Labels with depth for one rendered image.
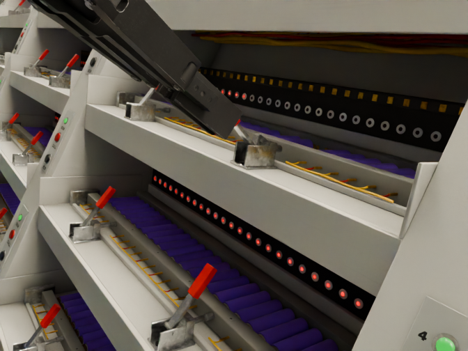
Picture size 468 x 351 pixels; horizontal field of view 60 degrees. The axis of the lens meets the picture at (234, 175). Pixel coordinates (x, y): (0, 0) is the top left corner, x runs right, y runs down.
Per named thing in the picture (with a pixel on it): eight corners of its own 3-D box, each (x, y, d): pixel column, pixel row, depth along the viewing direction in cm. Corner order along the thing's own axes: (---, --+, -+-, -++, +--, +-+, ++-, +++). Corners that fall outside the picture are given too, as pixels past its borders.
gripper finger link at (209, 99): (169, 57, 31) (190, 59, 28) (212, 95, 34) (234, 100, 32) (159, 74, 30) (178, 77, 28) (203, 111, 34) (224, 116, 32)
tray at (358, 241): (385, 303, 27) (423, 163, 24) (84, 128, 72) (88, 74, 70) (498, 256, 39) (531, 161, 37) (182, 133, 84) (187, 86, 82)
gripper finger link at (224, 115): (185, 63, 32) (190, 63, 32) (238, 111, 37) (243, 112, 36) (165, 94, 32) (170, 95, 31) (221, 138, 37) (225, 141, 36)
